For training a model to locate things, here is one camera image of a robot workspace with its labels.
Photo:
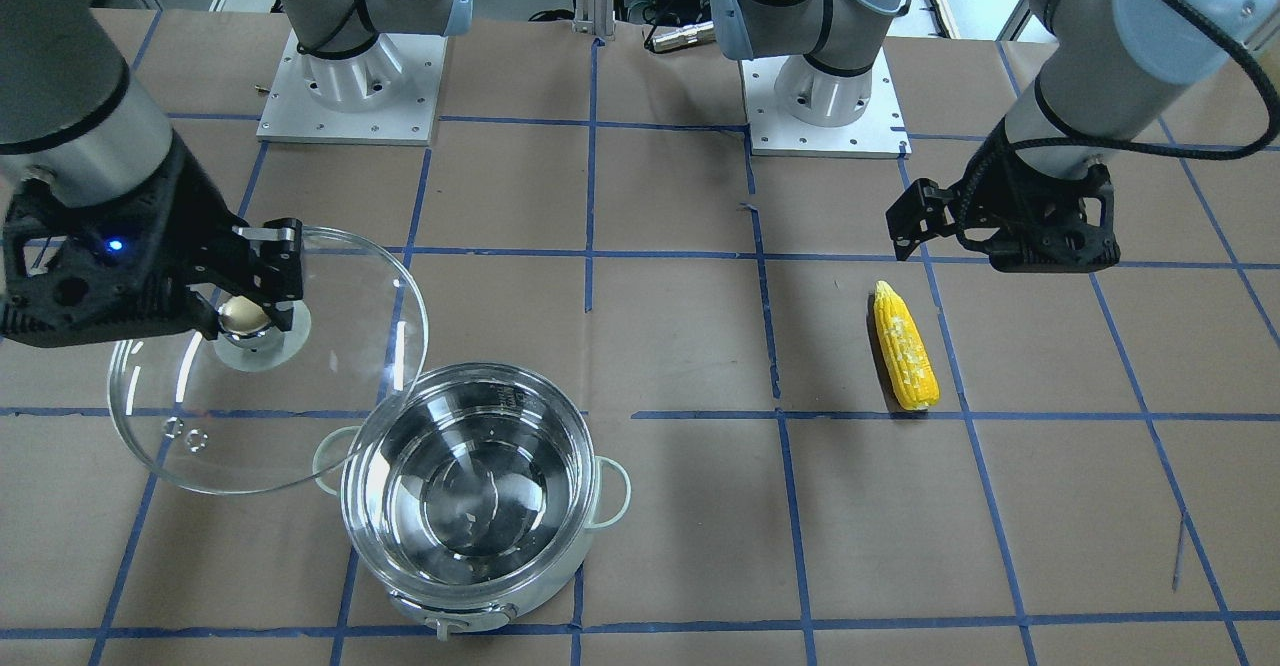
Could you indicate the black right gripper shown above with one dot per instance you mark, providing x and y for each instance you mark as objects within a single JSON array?
[{"x": 192, "y": 214}]

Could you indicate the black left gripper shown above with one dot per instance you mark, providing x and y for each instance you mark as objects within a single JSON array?
[{"x": 992, "y": 189}]

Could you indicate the glass pot lid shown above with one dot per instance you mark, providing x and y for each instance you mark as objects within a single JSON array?
[{"x": 255, "y": 409}]

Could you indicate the yellow corn cob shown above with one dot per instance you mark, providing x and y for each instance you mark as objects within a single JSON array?
[{"x": 909, "y": 367}]

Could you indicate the pale green cooking pot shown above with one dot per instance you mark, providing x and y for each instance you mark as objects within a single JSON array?
[{"x": 475, "y": 494}]

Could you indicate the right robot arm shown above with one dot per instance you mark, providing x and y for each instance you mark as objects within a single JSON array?
[{"x": 74, "y": 112}]

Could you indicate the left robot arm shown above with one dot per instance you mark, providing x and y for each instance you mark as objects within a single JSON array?
[{"x": 1117, "y": 66}]

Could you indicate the silver cylindrical connector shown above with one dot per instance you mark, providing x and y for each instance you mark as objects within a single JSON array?
[{"x": 681, "y": 38}]

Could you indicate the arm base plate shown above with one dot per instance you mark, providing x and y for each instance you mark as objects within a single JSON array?
[
  {"x": 795, "y": 111},
  {"x": 387, "y": 96}
]

